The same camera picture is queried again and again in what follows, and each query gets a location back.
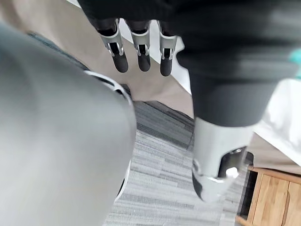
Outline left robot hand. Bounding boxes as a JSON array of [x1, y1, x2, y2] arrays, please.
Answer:
[[77, 0, 301, 202]]

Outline wooden bedside cabinet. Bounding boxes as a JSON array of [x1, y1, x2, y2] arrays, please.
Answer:
[[235, 164, 301, 226]]

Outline beige upholstered bed frame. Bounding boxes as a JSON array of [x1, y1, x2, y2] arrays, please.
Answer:
[[0, 0, 301, 176]]

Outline teal cloth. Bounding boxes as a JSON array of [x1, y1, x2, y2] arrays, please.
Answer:
[[288, 48, 301, 79]]

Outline silver robot leg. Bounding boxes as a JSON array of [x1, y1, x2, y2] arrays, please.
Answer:
[[0, 22, 137, 226]]

